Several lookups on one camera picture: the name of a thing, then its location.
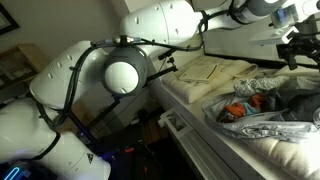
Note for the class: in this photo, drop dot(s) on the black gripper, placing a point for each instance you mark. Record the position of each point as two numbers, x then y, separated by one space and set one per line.
305 43

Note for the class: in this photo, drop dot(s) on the clear plastic bag with clothes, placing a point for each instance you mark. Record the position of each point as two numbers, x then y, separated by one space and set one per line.
291 114

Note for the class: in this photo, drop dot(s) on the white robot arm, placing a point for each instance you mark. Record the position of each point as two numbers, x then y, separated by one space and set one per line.
27 125

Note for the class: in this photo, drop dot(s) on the orange garment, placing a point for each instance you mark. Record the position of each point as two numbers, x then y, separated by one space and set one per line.
231 113

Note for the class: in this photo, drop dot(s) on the grey fuzzy garment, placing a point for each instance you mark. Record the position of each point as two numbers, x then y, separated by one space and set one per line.
250 87

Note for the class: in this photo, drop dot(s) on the white quilted cushion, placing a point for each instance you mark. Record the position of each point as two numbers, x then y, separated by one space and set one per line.
193 91

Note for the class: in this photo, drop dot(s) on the beige booklet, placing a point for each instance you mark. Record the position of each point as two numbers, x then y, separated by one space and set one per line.
200 73

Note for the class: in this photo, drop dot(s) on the wooden shelf unit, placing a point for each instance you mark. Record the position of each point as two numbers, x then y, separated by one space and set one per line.
18 65

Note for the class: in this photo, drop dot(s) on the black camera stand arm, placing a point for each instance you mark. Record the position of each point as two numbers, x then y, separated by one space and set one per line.
123 76

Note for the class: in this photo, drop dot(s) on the dark picture frame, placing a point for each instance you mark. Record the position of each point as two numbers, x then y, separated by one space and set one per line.
7 22

